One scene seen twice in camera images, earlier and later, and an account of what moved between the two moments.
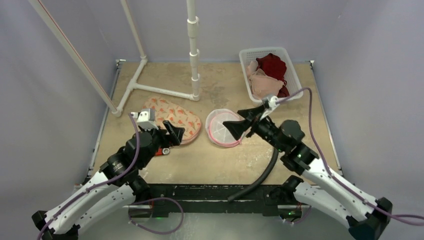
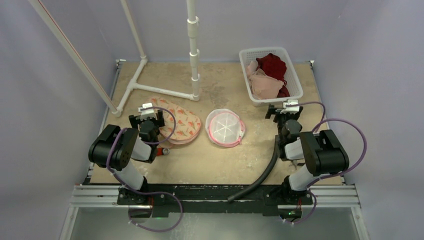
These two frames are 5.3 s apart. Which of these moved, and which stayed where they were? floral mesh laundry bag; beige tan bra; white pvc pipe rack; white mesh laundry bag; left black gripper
Moved: left black gripper
Stayed: floral mesh laundry bag; white pvc pipe rack; beige tan bra; white mesh laundry bag
